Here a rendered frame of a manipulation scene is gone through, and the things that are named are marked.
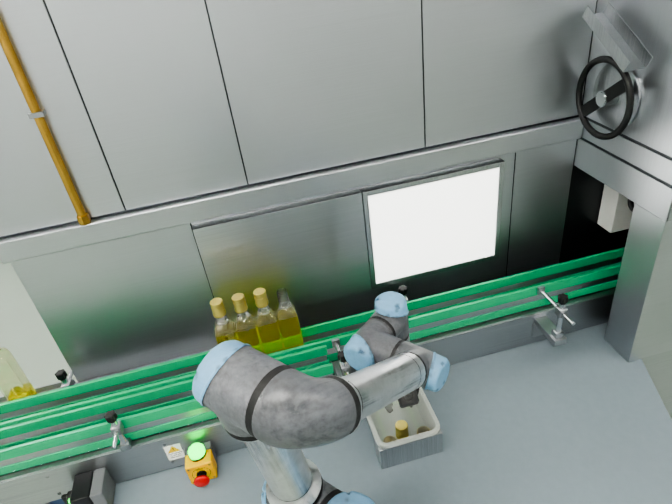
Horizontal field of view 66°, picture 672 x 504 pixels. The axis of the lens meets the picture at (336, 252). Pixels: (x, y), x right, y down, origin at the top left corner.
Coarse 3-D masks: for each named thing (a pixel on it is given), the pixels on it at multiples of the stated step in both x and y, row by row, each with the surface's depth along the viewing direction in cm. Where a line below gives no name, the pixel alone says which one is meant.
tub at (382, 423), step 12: (420, 396) 145; (384, 408) 150; (396, 408) 150; (408, 408) 149; (420, 408) 146; (372, 420) 139; (384, 420) 147; (396, 420) 146; (408, 420) 146; (420, 420) 145; (432, 420) 137; (372, 432) 136; (384, 432) 143; (408, 432) 143; (432, 432) 133; (384, 444) 132; (396, 444) 132
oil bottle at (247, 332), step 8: (248, 312) 143; (240, 320) 140; (248, 320) 140; (240, 328) 140; (248, 328) 141; (256, 328) 142; (240, 336) 141; (248, 336) 142; (256, 336) 143; (256, 344) 144
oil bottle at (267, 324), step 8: (256, 312) 143; (272, 312) 142; (256, 320) 142; (264, 320) 141; (272, 320) 141; (264, 328) 142; (272, 328) 143; (264, 336) 143; (272, 336) 144; (280, 336) 145; (264, 344) 145; (272, 344) 146; (280, 344) 146; (264, 352) 147; (272, 352) 147
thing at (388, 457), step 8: (368, 424) 144; (440, 432) 135; (416, 440) 133; (424, 440) 134; (432, 440) 135; (440, 440) 136; (376, 448) 137; (384, 448) 133; (392, 448) 133; (400, 448) 134; (408, 448) 134; (416, 448) 135; (424, 448) 136; (432, 448) 137; (440, 448) 138; (384, 456) 134; (392, 456) 134; (400, 456) 135; (408, 456) 136; (416, 456) 137; (424, 456) 138; (384, 464) 135; (392, 464) 136
